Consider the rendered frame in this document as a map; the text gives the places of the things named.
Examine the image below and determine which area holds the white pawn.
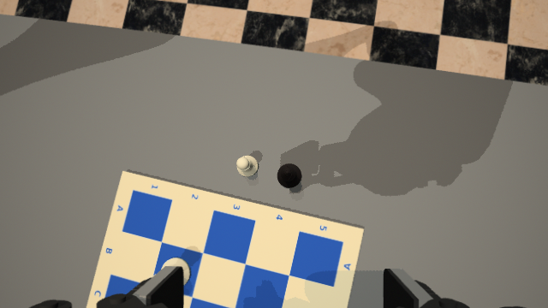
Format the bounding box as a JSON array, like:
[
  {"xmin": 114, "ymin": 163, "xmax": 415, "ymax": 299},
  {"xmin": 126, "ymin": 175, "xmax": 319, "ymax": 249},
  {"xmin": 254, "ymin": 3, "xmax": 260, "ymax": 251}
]
[{"xmin": 236, "ymin": 156, "xmax": 259, "ymax": 177}]

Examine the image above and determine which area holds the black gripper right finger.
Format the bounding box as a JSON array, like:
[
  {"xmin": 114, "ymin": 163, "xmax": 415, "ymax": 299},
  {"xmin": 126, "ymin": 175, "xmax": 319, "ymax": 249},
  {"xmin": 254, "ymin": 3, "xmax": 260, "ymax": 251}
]
[{"xmin": 384, "ymin": 269, "xmax": 469, "ymax": 308}]

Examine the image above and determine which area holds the blue and cream chessboard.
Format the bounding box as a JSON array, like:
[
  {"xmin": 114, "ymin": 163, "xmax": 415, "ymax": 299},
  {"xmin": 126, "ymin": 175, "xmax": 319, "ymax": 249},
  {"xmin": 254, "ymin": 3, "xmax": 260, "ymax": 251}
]
[{"xmin": 86, "ymin": 171, "xmax": 364, "ymax": 308}]

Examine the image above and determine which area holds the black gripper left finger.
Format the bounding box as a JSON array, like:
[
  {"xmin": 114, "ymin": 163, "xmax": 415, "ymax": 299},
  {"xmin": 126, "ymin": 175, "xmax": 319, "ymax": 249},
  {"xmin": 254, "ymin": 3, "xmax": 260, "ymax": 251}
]
[{"xmin": 29, "ymin": 266, "xmax": 184, "ymax": 308}]

